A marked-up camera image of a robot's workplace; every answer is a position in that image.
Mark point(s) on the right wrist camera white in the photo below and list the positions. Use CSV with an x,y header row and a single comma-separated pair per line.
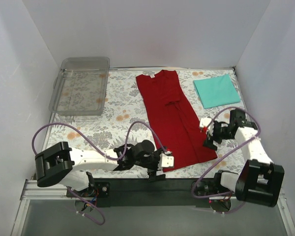
x,y
206,125

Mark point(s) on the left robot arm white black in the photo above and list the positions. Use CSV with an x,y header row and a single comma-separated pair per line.
x,y
61,164

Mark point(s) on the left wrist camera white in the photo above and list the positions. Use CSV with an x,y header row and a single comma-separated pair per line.
x,y
166,161

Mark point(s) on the clear plastic bin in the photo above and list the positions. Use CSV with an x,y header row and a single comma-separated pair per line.
x,y
80,87

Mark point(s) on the aluminium frame rail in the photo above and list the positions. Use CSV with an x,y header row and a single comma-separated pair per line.
x,y
52,212

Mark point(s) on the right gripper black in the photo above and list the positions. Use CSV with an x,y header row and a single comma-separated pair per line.
x,y
212,137

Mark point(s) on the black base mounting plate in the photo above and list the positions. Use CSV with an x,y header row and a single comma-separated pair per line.
x,y
139,192

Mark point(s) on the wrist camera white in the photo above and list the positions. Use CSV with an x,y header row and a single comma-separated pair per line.
x,y
166,161
206,125

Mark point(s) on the folded teal t shirt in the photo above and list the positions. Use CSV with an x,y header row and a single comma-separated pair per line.
x,y
216,91

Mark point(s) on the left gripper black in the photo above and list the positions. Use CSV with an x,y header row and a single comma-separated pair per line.
x,y
155,167

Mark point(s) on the red t shirt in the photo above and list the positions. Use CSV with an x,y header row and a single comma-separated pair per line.
x,y
173,119

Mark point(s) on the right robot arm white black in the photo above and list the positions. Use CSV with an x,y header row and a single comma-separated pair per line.
x,y
260,180

